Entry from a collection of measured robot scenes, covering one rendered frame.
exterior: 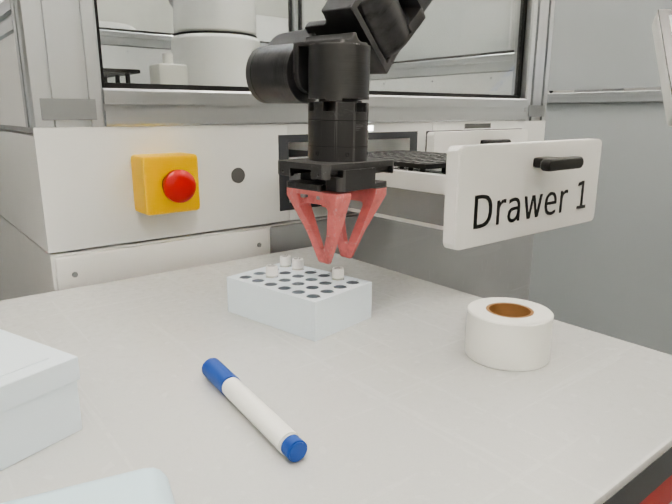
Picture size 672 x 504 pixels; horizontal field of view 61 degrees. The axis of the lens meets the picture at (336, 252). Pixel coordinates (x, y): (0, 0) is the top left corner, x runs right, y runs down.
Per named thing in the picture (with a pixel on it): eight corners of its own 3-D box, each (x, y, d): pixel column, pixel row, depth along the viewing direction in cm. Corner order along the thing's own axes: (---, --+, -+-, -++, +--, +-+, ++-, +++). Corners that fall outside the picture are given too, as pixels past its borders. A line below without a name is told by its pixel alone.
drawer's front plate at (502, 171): (593, 220, 78) (602, 138, 75) (454, 251, 60) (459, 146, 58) (581, 218, 79) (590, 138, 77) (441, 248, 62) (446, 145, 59)
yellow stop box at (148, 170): (203, 211, 73) (200, 154, 71) (148, 217, 68) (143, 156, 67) (187, 206, 77) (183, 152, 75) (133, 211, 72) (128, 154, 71)
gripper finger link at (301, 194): (284, 260, 56) (283, 165, 54) (332, 249, 62) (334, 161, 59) (335, 274, 52) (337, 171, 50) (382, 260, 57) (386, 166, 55)
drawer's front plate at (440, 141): (524, 182, 121) (528, 129, 119) (431, 193, 104) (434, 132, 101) (517, 181, 123) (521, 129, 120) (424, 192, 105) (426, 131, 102)
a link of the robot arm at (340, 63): (344, 27, 48) (383, 35, 52) (286, 33, 52) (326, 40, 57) (342, 111, 50) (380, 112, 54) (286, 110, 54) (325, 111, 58)
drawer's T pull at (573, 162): (584, 168, 67) (585, 156, 66) (548, 172, 62) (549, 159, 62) (555, 166, 69) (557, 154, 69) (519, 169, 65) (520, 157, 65)
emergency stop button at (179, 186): (199, 202, 70) (197, 169, 69) (167, 205, 67) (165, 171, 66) (188, 199, 72) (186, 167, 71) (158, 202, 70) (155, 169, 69)
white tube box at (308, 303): (371, 317, 57) (372, 281, 57) (315, 342, 51) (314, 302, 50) (285, 292, 65) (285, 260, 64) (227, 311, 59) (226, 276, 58)
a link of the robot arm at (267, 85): (373, -43, 51) (409, 33, 58) (282, -25, 58) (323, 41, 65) (314, 55, 47) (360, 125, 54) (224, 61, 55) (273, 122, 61)
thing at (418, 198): (576, 209, 78) (580, 164, 76) (452, 233, 62) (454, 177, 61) (378, 182, 108) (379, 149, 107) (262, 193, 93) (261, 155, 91)
